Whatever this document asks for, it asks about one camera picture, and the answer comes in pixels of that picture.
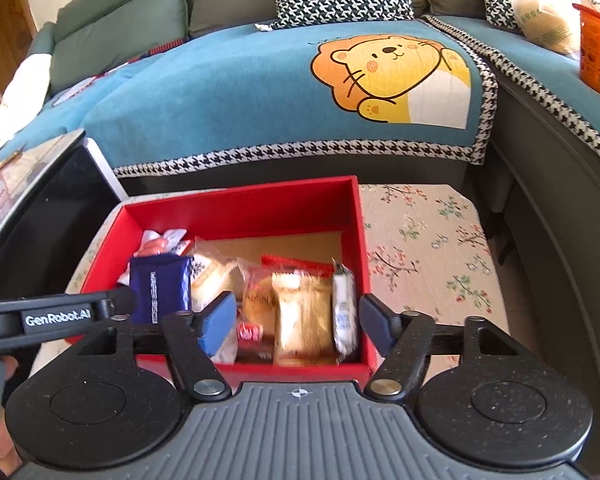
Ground blue lion print blanket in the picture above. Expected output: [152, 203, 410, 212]
[0, 17, 501, 179]

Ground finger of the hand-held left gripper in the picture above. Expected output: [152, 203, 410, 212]
[99, 287, 137, 322]

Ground steamed bun packet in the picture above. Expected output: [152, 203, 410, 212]
[187, 239, 243, 313]

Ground red cardboard box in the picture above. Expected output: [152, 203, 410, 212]
[65, 175, 383, 389]

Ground blue houndstooth trim blanket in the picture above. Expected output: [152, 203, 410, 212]
[422, 12, 600, 172]

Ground round brown cake packet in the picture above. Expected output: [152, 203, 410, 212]
[235, 265, 281, 361]

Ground red gummy candy packet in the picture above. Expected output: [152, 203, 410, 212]
[261, 254, 335, 278]

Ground mini sausage packet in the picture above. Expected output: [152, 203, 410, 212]
[139, 229, 188, 257]

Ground white cloth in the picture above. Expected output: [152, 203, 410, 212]
[0, 52, 56, 136]

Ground black glossy coffee table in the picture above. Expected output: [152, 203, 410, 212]
[0, 129, 131, 307]

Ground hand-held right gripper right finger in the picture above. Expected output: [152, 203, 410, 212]
[358, 291, 532, 398]

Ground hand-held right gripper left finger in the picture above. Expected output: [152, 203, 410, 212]
[29, 290, 239, 402]

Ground white wafer packet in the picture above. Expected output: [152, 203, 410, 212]
[331, 258, 359, 356]

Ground person's left hand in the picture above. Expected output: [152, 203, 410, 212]
[0, 355, 24, 477]

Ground blue wafer biscuit packet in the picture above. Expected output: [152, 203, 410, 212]
[129, 254, 193, 326]

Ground gold snack packet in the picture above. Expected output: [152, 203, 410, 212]
[271, 271, 335, 367]

